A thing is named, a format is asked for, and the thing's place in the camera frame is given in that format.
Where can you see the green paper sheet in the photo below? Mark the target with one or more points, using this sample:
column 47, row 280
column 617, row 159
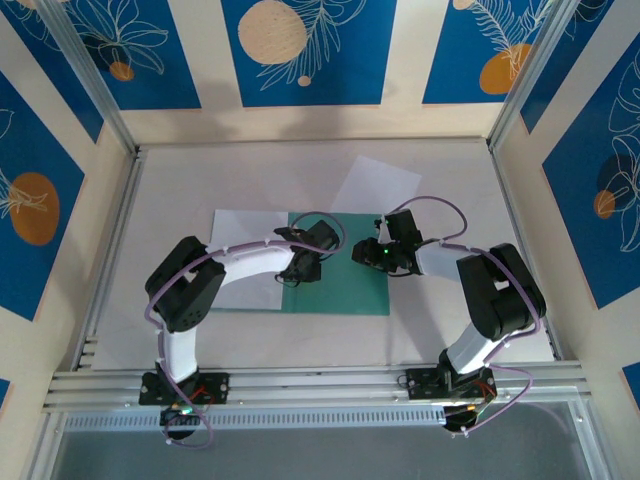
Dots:
column 350, row 295

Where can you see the white paper sheet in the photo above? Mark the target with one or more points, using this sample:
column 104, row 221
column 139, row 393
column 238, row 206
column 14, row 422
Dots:
column 375, row 185
column 240, row 225

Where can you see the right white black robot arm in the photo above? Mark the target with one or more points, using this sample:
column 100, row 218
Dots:
column 440, row 257

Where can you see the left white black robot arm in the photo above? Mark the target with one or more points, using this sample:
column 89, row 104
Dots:
column 250, row 260

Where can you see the small black electronics module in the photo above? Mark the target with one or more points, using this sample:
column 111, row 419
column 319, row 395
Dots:
column 457, row 420
column 175, row 419

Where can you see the grey lower panel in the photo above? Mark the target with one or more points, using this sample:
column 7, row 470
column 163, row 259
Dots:
column 320, row 455

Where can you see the aluminium mounting rail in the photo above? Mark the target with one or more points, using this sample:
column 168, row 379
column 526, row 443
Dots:
column 320, row 382

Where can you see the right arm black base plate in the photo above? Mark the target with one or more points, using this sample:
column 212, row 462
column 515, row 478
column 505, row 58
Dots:
column 420, row 384

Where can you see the aluminium side rail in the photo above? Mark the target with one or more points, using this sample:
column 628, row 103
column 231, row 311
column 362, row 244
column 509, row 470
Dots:
column 114, row 240
column 501, row 175

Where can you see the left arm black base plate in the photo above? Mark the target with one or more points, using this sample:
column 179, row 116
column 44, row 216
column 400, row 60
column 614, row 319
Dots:
column 215, row 385

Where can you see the blue floral wall panel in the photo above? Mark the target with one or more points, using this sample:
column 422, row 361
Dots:
column 30, row 150
column 450, row 50
column 552, row 75
column 350, row 75
column 575, row 225
column 175, row 75
column 70, row 90

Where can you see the aluminium frame post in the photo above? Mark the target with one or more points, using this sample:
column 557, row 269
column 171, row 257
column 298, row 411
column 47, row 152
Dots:
column 85, row 65
column 530, row 65

